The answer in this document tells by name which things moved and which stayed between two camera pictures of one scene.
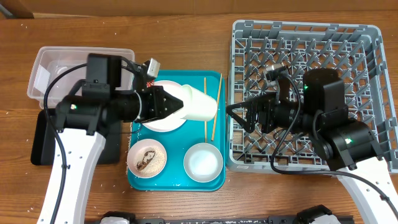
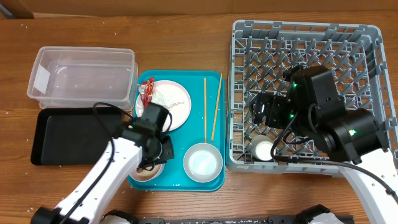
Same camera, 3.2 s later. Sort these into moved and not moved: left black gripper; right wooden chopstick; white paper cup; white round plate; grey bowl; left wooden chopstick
Moved: left black gripper; white paper cup
Not moved: left wooden chopstick; right wooden chopstick; grey bowl; white round plate
